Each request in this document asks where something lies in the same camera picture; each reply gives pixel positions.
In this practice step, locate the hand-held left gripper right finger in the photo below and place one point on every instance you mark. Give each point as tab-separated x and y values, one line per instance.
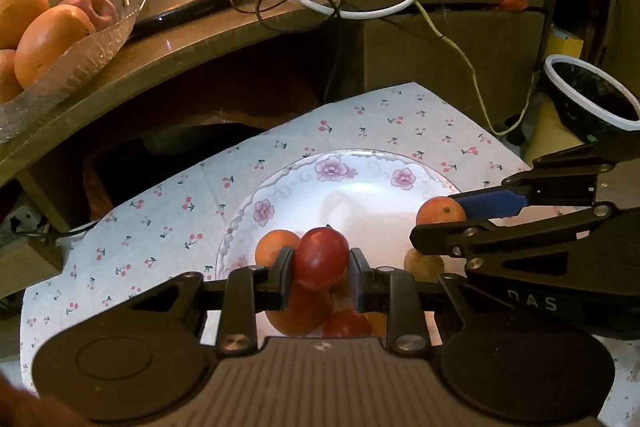
358	281

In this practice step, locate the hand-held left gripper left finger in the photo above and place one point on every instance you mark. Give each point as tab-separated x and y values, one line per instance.
281	279

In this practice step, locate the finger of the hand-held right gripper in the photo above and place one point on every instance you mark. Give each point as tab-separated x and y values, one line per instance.
490	203
440	238

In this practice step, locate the small orange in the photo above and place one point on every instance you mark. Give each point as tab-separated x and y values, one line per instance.
272	248
440	211

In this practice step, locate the tan longan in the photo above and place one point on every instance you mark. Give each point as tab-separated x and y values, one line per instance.
425	268

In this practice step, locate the large red tomato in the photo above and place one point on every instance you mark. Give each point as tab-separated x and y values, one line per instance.
300	314

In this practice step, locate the small red tomato with stem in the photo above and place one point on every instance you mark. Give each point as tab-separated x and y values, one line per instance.
320	259

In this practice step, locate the oval red tomato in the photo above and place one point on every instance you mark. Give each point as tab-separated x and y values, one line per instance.
347	324

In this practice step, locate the floral white plate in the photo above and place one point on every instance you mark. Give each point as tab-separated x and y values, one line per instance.
360	207

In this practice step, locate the cherry print tablecloth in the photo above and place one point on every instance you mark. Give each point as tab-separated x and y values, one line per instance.
175	227

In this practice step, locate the black bin with white rim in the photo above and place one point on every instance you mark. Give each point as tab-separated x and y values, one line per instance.
585	92

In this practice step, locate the red round fruit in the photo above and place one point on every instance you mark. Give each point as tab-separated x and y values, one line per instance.
512	1

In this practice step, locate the wooden desk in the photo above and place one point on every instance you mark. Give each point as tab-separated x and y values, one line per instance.
210	47

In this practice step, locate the glass fruit bowl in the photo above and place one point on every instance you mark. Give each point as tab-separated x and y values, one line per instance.
85	67

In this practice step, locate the large orange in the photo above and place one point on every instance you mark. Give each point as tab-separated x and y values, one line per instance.
52	44
22	14

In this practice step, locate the red apple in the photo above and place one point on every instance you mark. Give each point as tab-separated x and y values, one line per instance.
95	9

